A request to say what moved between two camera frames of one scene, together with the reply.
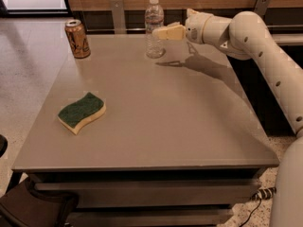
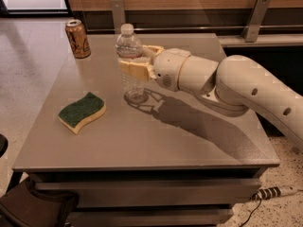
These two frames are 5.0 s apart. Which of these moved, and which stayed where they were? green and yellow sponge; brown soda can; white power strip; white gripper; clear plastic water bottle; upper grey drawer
Moved: white gripper; clear plastic water bottle
Stayed: green and yellow sponge; brown soda can; white power strip; upper grey drawer
